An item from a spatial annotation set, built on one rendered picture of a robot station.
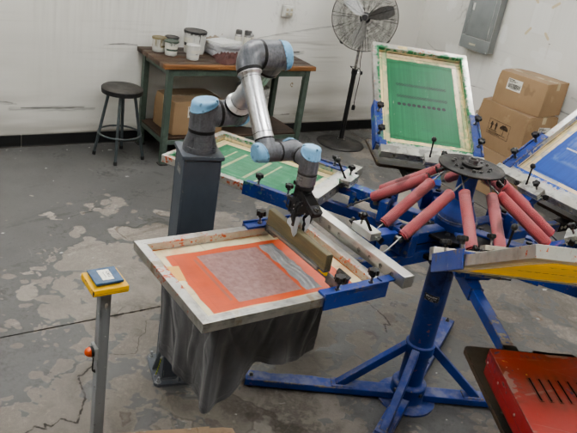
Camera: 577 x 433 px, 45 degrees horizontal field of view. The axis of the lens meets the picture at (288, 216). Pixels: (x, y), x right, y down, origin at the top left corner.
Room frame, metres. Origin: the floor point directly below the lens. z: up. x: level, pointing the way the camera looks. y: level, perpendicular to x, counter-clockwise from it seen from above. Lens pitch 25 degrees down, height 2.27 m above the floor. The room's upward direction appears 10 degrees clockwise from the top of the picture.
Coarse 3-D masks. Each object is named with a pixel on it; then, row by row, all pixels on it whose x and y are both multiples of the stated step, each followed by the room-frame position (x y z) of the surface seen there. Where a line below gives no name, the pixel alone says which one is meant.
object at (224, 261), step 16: (272, 240) 2.61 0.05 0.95; (176, 256) 2.33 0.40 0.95; (192, 256) 2.35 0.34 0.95; (208, 256) 2.37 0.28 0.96; (224, 256) 2.39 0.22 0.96; (240, 256) 2.42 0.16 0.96; (256, 256) 2.44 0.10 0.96; (288, 256) 2.49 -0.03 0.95; (192, 272) 2.23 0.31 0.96; (224, 272) 2.27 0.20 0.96; (240, 272) 2.29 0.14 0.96
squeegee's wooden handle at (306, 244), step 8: (272, 208) 2.59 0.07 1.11; (272, 216) 2.56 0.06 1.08; (280, 216) 2.52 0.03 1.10; (272, 224) 2.55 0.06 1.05; (280, 224) 2.51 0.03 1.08; (280, 232) 2.50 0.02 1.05; (288, 232) 2.46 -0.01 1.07; (304, 232) 2.42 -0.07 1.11; (288, 240) 2.45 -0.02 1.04; (296, 240) 2.41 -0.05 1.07; (304, 240) 2.38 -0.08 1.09; (312, 240) 2.37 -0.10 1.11; (304, 248) 2.37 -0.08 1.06; (312, 248) 2.33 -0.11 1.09; (320, 248) 2.31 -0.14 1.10; (312, 256) 2.33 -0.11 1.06; (320, 256) 2.29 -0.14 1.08; (328, 256) 2.27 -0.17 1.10; (320, 264) 2.28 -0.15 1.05; (328, 264) 2.27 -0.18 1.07
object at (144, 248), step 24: (144, 240) 2.35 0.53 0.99; (168, 240) 2.38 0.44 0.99; (192, 240) 2.44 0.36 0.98; (216, 240) 2.50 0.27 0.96; (360, 264) 2.46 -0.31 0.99; (168, 288) 2.07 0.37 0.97; (192, 312) 1.92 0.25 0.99; (240, 312) 1.97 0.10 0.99; (264, 312) 2.00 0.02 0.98; (288, 312) 2.07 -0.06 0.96
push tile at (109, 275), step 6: (90, 270) 2.10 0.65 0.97; (96, 270) 2.10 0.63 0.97; (102, 270) 2.11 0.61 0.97; (108, 270) 2.12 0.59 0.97; (114, 270) 2.13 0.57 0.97; (90, 276) 2.06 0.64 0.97; (96, 276) 2.07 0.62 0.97; (102, 276) 2.07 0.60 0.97; (108, 276) 2.08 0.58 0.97; (114, 276) 2.09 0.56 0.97; (120, 276) 2.09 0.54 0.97; (96, 282) 2.03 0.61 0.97; (102, 282) 2.03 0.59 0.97; (108, 282) 2.04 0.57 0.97; (114, 282) 2.05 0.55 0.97
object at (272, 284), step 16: (256, 272) 2.31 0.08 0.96; (272, 272) 2.33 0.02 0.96; (192, 288) 2.12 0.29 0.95; (208, 288) 2.14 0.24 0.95; (240, 288) 2.18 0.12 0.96; (256, 288) 2.20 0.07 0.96; (272, 288) 2.22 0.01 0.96; (288, 288) 2.24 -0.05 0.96; (304, 288) 2.26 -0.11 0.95; (320, 288) 2.28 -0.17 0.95; (208, 304) 2.03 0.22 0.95; (224, 304) 2.05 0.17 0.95; (240, 304) 2.07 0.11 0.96
